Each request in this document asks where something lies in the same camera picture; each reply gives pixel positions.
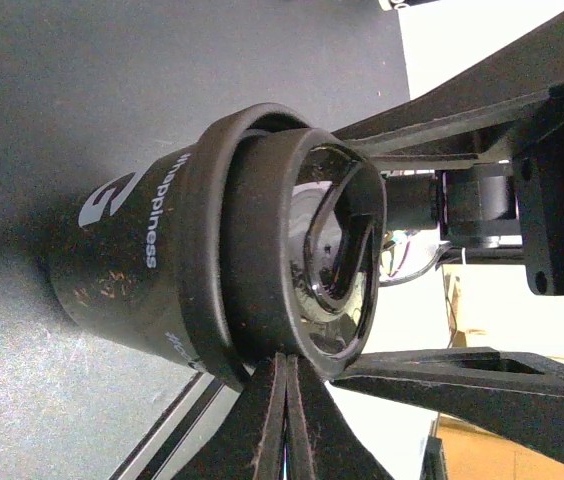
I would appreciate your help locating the right stack of paper cups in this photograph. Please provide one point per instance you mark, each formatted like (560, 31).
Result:
(388, 5)

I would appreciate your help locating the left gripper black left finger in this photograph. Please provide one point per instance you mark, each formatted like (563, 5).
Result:
(249, 444)

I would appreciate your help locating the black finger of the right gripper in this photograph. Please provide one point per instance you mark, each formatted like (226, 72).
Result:
(518, 396)

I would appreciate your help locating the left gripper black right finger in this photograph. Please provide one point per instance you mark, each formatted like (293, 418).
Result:
(319, 442)

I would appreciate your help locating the black plastic cup lid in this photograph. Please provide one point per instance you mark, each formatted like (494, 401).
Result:
(302, 227)

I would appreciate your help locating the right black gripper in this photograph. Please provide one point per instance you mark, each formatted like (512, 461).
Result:
(509, 105)

